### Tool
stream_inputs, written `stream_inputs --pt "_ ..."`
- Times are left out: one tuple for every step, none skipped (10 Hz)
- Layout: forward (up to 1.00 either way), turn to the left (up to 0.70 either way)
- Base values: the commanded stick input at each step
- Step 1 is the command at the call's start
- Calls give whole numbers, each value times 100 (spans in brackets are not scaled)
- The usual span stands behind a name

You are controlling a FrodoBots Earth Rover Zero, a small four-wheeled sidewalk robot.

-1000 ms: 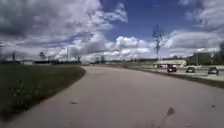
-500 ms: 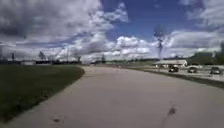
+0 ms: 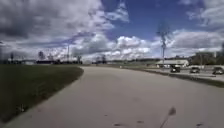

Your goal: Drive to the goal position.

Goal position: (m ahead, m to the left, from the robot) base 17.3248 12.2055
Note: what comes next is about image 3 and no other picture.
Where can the low white building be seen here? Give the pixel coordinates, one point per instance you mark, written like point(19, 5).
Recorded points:
point(172, 62)

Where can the grass verge strip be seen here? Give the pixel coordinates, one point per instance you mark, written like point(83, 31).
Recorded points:
point(186, 76)

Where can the green grass field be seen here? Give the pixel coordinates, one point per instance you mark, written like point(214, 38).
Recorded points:
point(30, 80)

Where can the tall utility pole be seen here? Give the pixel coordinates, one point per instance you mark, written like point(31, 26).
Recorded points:
point(163, 43)

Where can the row of distant trees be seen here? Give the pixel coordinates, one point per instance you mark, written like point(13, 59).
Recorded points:
point(43, 60)

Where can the dark car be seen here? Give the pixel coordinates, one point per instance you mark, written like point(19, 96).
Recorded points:
point(194, 70)
point(175, 69)
point(218, 70)

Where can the dark tree cluster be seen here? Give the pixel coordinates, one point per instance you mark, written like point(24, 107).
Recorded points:
point(206, 58)

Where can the pale concrete path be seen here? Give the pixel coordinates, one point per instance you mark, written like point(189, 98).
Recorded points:
point(113, 93)

